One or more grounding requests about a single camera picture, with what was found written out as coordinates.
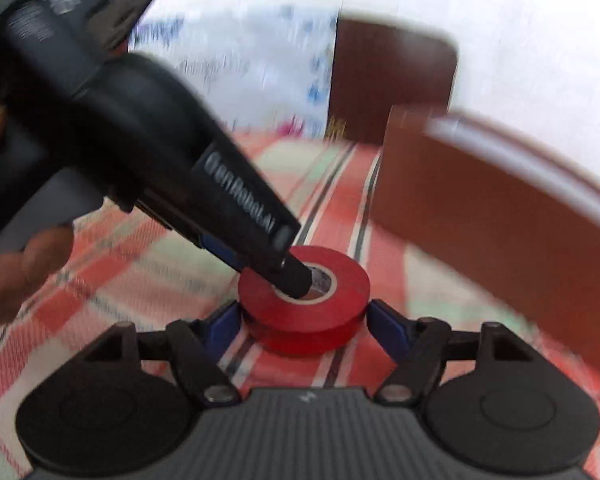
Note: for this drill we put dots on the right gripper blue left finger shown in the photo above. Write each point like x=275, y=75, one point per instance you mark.
x=220, y=329

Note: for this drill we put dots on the floral plastic bedding bag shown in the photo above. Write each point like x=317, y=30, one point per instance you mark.
x=260, y=70

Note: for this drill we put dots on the brown cardboard storage box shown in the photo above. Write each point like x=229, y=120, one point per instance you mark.
x=512, y=218

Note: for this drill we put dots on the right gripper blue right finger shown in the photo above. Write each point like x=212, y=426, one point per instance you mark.
x=390, y=329

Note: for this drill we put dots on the person left hand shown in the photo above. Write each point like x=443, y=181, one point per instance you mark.
x=22, y=274

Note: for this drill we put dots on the red electrical tape roll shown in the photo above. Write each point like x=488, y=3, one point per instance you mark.
x=323, y=322

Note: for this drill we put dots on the red plaid bed blanket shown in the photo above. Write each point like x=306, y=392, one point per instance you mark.
x=125, y=267

